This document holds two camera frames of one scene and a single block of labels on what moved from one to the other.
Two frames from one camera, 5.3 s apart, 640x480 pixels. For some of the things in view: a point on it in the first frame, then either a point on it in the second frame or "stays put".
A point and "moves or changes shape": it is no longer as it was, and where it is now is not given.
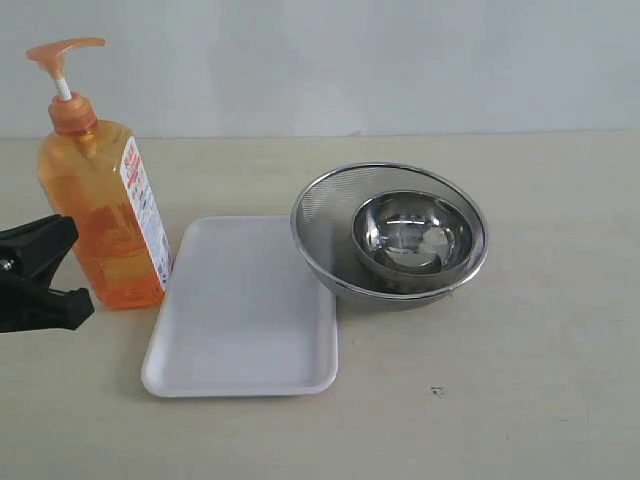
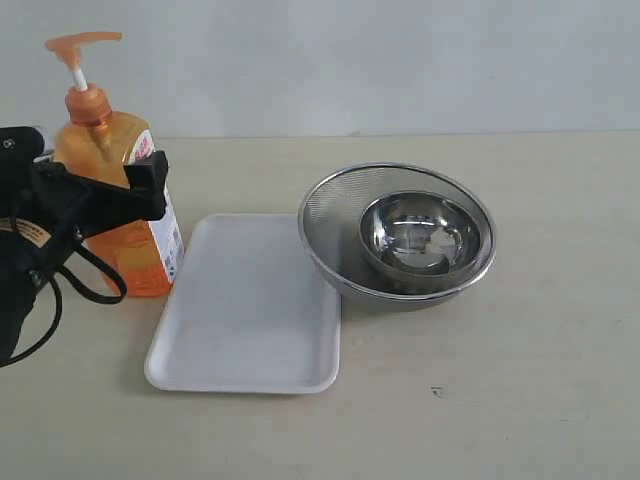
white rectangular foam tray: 240,314 stays put
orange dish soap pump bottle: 96,175 moves or changes shape
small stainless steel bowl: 414,233 stays put
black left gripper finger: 26,306 to 45,204
